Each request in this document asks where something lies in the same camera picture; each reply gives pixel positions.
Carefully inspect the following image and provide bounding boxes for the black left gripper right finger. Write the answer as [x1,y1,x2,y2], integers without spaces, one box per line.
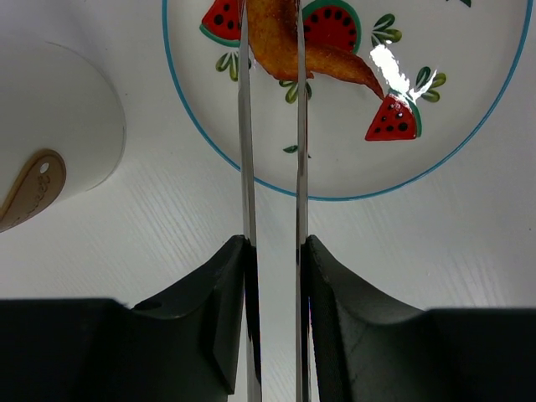
[305,236,535,401]

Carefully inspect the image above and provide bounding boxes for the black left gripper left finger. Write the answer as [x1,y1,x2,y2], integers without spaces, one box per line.
[1,235,249,401]

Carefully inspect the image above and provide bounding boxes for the metal tongs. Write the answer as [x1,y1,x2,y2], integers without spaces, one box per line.
[238,1,311,401]

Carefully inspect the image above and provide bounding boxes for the white cylindrical lunch container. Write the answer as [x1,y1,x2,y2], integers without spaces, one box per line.
[1,37,126,231]

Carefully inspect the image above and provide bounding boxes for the red orange food slices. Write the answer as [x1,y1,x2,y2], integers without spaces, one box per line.
[244,0,385,100]

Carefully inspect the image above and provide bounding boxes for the white patterned plate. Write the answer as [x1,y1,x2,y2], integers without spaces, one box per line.
[162,1,533,201]

